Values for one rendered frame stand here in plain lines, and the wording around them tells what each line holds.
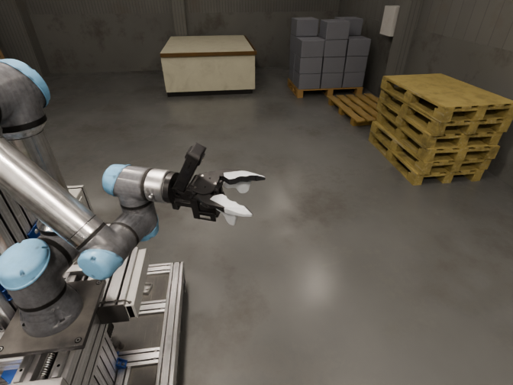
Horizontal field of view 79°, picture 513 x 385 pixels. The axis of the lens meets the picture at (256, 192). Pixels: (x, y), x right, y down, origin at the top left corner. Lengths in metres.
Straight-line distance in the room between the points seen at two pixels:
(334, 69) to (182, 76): 2.96
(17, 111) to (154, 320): 1.60
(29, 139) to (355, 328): 2.11
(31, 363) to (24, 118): 0.64
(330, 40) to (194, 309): 5.36
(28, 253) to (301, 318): 1.81
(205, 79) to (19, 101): 5.94
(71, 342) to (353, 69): 6.44
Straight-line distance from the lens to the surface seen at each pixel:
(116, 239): 0.73
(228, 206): 0.62
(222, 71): 6.64
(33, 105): 0.86
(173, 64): 6.64
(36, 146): 0.89
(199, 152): 0.63
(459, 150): 4.03
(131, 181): 0.73
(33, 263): 0.93
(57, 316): 1.04
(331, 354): 2.26
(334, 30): 6.52
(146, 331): 2.15
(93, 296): 1.10
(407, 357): 2.40
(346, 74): 6.79
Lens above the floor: 1.94
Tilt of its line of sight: 34 degrees down
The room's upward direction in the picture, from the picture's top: straight up
